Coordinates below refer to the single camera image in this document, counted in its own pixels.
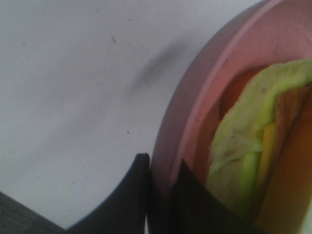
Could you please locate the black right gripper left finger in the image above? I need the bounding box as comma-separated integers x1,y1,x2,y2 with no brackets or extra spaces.
66,154,149,234

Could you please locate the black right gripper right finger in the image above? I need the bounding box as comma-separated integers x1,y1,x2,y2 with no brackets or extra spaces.
147,162,261,234

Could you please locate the sandwich with white bread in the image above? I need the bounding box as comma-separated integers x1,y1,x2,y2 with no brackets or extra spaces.
206,59,312,234

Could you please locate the pink round plate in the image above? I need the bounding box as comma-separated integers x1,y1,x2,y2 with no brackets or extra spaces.
150,0,312,198

